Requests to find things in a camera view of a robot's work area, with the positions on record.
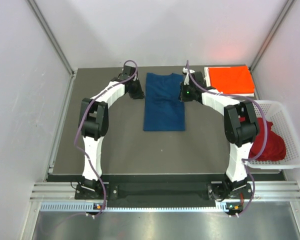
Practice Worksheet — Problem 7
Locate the white plastic basket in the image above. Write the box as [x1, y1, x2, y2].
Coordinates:
[247, 100, 300, 170]

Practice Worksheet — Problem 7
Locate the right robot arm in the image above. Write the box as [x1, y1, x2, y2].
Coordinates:
[179, 68, 260, 202]

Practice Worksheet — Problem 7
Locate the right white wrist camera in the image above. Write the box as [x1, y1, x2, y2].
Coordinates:
[182, 67, 195, 86]

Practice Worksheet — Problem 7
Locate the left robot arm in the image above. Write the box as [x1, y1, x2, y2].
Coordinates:
[74, 64, 145, 199]

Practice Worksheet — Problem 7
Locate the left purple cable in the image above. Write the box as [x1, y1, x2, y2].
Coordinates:
[73, 59, 139, 218]

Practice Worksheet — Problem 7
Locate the blue t shirt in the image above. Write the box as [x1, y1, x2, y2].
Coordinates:
[143, 72, 186, 132]

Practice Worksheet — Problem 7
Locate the red t shirt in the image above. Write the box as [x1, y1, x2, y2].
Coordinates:
[249, 117, 287, 162]

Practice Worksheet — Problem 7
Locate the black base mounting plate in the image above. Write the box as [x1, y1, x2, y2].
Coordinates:
[75, 182, 251, 205]

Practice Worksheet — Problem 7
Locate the grey slotted cable duct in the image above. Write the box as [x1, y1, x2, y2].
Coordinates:
[40, 202, 239, 213]

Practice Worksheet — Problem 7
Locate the folded orange t shirt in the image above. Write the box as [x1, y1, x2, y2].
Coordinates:
[207, 66, 256, 95]

